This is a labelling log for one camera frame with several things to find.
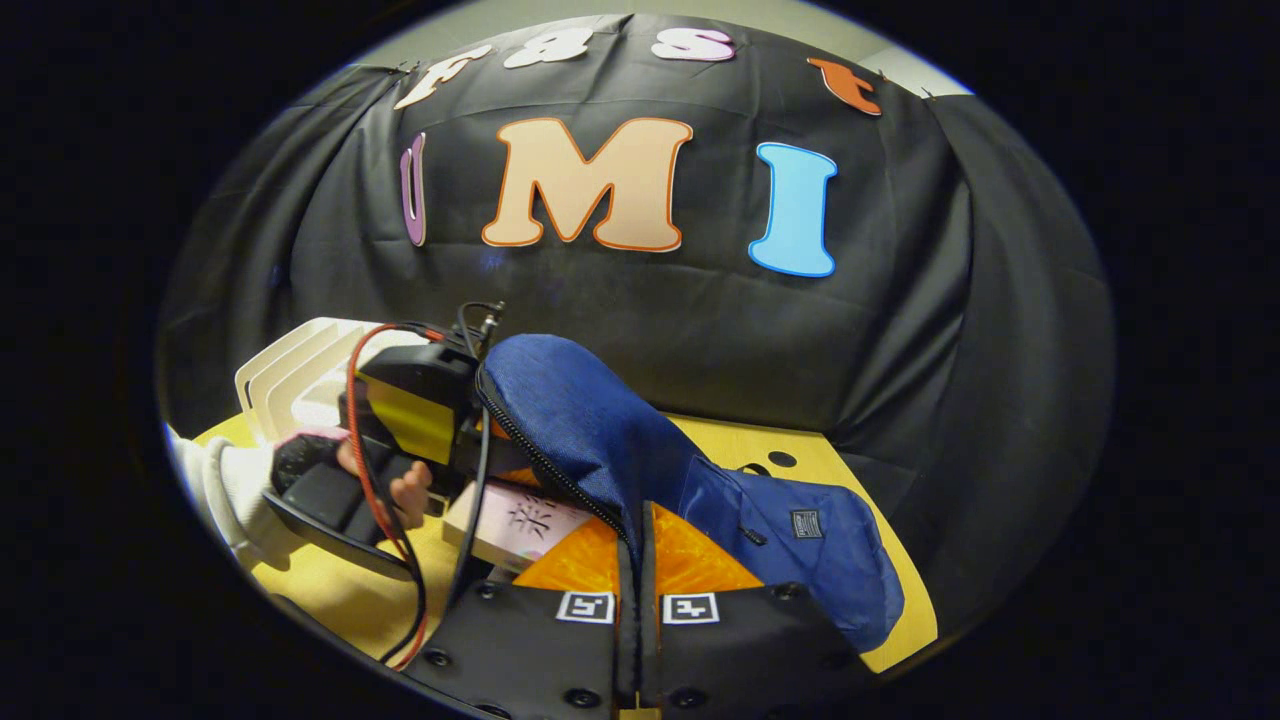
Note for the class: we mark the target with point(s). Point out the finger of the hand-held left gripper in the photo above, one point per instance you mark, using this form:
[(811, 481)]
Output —
[(495, 462)]

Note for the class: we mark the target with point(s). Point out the black backdrop cloth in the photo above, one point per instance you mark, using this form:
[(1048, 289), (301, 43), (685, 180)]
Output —
[(800, 350)]

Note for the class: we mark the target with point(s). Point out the white bookshelf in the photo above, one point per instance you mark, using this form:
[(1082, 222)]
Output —
[(290, 380)]

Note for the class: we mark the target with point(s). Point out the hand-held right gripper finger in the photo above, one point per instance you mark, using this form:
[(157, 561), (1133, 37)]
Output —
[(648, 640), (627, 620)]

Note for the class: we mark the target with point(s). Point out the blue schoolbag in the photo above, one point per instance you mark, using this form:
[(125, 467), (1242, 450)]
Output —
[(600, 420)]

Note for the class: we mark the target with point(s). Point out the pink cover book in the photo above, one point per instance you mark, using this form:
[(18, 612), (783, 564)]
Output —
[(530, 520)]

